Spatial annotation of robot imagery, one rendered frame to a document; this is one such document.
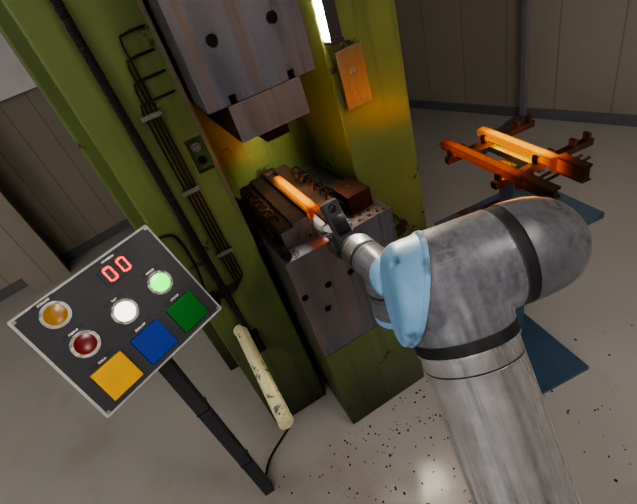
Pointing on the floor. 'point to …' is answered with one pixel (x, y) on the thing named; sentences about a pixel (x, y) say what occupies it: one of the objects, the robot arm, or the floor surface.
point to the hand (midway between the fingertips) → (318, 212)
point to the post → (214, 423)
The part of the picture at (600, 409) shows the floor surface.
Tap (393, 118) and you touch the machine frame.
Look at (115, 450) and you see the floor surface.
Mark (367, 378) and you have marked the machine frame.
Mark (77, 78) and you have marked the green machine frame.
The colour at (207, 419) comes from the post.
